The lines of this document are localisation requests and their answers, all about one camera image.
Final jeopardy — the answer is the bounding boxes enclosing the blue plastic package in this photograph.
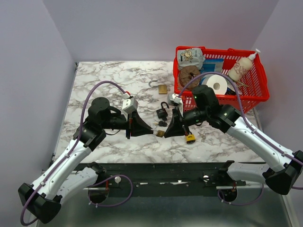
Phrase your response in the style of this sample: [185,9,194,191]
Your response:
[200,58,224,73]

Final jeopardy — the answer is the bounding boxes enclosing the black padlock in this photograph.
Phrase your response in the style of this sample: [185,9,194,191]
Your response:
[156,102,169,121]

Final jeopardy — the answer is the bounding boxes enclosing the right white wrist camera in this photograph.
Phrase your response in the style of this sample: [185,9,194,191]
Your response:
[167,94,184,115]

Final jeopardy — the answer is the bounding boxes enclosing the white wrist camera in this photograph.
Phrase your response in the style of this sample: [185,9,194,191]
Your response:
[122,92,138,118]
[167,94,184,115]

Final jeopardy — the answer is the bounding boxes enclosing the white toilet paper roll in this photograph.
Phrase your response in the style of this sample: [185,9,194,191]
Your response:
[206,74,228,95]

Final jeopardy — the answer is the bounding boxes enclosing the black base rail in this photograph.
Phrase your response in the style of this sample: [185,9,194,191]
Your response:
[75,161,246,198]

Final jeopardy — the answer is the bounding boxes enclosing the red plastic basket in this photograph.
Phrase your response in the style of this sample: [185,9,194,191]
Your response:
[173,46,270,113]

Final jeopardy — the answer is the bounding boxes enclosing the small brass padlock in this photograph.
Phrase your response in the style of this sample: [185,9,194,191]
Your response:
[152,129,165,138]

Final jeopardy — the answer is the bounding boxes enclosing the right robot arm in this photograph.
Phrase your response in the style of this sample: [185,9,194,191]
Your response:
[164,85,303,195]

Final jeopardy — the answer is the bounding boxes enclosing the brown tape roll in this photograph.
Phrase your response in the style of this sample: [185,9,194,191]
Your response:
[178,66,200,89]

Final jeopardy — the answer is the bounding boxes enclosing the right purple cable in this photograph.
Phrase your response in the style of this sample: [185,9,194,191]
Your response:
[177,72,303,206]

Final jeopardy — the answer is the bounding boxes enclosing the yellow padlock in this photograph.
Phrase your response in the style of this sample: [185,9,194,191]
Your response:
[185,132,196,144]

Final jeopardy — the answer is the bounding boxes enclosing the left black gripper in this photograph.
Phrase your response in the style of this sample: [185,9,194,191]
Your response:
[101,109,154,139]

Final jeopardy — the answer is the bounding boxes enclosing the light blue wipes pack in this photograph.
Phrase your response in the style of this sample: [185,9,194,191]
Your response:
[177,48,205,70]

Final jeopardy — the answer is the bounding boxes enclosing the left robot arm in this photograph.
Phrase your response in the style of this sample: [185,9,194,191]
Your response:
[18,96,153,224]

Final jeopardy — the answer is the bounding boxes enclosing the cream pump lotion bottle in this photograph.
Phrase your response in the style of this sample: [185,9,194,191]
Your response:
[228,49,260,82]

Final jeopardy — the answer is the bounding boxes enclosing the black-headed keys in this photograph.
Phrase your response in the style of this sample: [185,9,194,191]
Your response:
[152,121,168,129]

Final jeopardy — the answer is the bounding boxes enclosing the large brass padlock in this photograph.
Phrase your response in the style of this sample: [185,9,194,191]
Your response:
[148,80,170,95]

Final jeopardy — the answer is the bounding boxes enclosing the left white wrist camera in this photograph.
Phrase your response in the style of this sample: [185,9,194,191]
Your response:
[122,92,138,118]

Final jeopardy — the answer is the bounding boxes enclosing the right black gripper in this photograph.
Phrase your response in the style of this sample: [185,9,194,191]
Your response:
[164,106,208,138]

